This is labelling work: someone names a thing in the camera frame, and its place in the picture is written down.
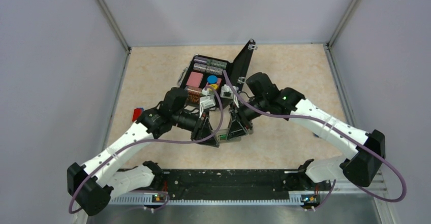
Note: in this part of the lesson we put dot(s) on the red playing card deck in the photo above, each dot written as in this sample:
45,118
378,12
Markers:
195,79

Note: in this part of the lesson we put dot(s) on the red poker chip stack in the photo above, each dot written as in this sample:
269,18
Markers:
194,91

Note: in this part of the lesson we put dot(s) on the blue tan chip stack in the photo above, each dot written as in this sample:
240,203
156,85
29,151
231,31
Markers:
207,69

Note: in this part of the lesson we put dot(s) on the black poker chip case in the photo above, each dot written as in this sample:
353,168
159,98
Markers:
236,70

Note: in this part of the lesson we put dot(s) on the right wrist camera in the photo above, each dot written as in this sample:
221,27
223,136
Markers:
227,92

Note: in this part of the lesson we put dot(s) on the red toy brick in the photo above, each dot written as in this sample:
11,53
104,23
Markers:
137,113

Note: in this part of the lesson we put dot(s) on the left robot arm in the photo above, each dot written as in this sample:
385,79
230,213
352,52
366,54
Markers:
94,183

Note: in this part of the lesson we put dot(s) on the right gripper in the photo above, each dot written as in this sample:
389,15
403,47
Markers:
236,129

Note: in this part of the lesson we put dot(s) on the blue dealer chip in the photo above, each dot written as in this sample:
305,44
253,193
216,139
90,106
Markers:
212,79

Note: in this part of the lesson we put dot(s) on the orange black chip stack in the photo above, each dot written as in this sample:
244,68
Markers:
194,99

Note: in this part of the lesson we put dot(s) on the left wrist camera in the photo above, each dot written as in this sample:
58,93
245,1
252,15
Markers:
206,101

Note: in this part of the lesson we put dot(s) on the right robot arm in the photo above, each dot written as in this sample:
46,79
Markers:
363,153

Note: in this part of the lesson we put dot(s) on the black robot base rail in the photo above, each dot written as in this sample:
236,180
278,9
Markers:
215,187

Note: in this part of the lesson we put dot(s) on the purple poker chip stack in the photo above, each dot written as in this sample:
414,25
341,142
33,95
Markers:
202,60

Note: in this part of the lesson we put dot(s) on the white remote control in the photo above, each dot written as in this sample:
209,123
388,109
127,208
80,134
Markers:
222,137

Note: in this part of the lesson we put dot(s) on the green poker chip stack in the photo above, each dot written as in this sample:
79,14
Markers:
218,64

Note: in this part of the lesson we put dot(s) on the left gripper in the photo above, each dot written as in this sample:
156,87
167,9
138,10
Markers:
203,128

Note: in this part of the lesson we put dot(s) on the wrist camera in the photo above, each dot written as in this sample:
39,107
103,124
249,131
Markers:
206,101
227,92

